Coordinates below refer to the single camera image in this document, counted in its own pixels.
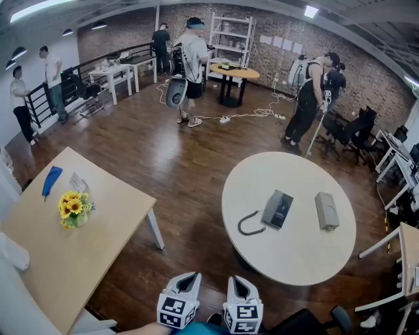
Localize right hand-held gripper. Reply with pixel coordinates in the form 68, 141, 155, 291
222, 275, 264, 334

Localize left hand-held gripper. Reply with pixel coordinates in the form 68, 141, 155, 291
156, 272, 202, 330

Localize black telephone with cord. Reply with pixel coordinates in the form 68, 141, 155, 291
238, 188, 295, 236

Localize person's left forearm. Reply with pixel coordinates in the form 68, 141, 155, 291
117, 322, 177, 335

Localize person's teal shirt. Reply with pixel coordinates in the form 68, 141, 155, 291
173, 322, 230, 335

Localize black office chair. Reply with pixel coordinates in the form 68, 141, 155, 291
322, 111, 350, 160
264, 306, 353, 335
342, 106, 378, 166

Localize round white table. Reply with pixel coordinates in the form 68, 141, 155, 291
221, 151, 357, 287

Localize rectangular wooden table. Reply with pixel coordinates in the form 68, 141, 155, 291
0, 146, 166, 335

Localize grey speaker box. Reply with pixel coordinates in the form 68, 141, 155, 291
314, 192, 340, 231

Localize sunflower bouquet in vase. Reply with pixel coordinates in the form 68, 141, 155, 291
58, 190, 96, 230

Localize white paper card stand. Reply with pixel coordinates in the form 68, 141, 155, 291
69, 172, 88, 194

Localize white kettle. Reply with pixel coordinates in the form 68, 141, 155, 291
0, 232, 30, 272

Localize blue cloth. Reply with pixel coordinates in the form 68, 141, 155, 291
41, 166, 64, 202

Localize white flat mop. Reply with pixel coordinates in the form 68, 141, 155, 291
304, 107, 328, 160

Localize grey oval shell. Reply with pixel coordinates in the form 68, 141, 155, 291
165, 74, 189, 109

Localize white office desk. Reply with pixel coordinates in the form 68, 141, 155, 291
374, 129, 419, 210

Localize black sled chair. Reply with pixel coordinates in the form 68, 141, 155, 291
67, 67, 105, 118

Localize round wooden table black base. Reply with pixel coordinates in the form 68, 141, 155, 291
209, 62, 261, 108

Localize white rectangular table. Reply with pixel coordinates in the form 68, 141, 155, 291
88, 63, 134, 106

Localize black backpack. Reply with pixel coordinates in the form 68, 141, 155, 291
172, 42, 187, 78

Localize white backpack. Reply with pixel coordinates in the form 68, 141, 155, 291
287, 55, 310, 88

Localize black-top white table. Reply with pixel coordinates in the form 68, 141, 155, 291
119, 54, 158, 93

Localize black metal chair rack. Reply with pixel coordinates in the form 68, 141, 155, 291
25, 42, 155, 128

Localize white shelf rack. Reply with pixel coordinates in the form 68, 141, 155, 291
208, 12, 257, 81

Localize long ceiling tube light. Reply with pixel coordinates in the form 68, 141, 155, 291
9, 0, 76, 24

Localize yellow black cable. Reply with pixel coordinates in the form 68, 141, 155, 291
382, 212, 391, 255

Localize wooden desk white frame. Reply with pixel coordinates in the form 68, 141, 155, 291
355, 222, 419, 312

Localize white floor cable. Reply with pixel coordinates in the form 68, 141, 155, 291
156, 78, 297, 124

